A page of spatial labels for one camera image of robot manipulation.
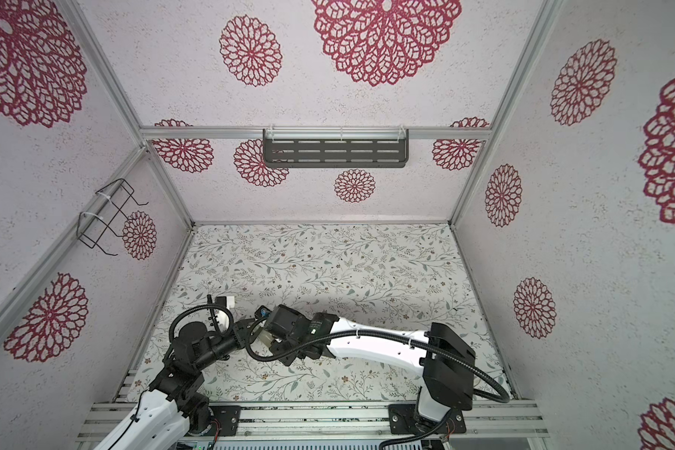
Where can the dark grey wall shelf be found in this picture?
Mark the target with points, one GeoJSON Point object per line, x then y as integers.
{"type": "Point", "coordinates": [335, 150]}

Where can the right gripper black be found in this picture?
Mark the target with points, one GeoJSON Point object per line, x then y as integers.
{"type": "Point", "coordinates": [277, 347]}

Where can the black wire wall basket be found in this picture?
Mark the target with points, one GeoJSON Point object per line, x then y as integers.
{"type": "Point", "coordinates": [93, 226]}

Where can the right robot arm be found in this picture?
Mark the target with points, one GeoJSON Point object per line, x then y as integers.
{"type": "Point", "coordinates": [439, 357]}

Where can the white remote control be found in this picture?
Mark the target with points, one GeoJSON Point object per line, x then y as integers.
{"type": "Point", "coordinates": [263, 339]}

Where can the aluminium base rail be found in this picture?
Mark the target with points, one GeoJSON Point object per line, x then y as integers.
{"type": "Point", "coordinates": [370, 419]}

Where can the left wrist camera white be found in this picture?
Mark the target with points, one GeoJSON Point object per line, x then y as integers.
{"type": "Point", "coordinates": [225, 302]}

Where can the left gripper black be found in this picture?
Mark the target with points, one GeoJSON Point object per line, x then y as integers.
{"type": "Point", "coordinates": [241, 330]}

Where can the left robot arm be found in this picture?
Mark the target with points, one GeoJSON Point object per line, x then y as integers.
{"type": "Point", "coordinates": [172, 408]}

